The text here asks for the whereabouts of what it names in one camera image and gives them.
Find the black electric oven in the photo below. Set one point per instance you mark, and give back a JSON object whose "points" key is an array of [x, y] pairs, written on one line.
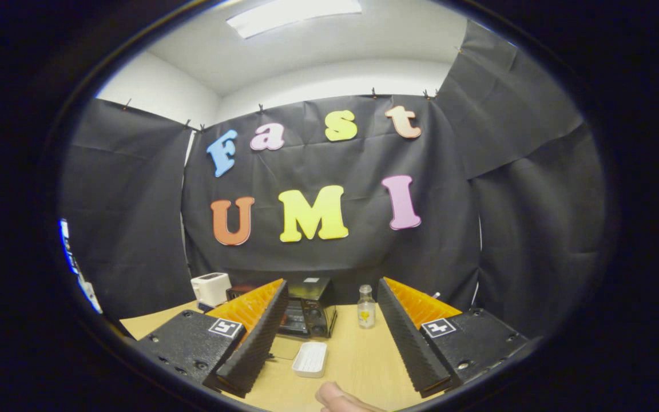
{"points": [[315, 312]]}

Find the white rectangular tray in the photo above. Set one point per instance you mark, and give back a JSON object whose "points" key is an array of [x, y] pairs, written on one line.
{"points": [[310, 359]]}

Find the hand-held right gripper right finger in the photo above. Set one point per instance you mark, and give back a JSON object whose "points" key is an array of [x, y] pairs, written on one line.
{"points": [[407, 337]]}

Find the clear bottle with yellow label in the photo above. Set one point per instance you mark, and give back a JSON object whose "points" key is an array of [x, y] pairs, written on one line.
{"points": [[366, 312]]}

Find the blue white banner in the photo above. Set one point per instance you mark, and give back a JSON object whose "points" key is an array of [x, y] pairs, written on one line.
{"points": [[75, 263]]}

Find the black backdrop cloth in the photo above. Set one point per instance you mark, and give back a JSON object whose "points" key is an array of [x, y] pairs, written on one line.
{"points": [[478, 229]]}

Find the ceiling light panel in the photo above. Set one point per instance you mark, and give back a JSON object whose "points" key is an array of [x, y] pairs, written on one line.
{"points": [[292, 14]]}

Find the white toaster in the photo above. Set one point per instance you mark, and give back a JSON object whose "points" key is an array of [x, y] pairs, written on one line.
{"points": [[210, 289]]}

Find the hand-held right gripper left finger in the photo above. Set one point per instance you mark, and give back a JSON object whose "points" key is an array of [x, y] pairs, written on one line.
{"points": [[261, 337]]}

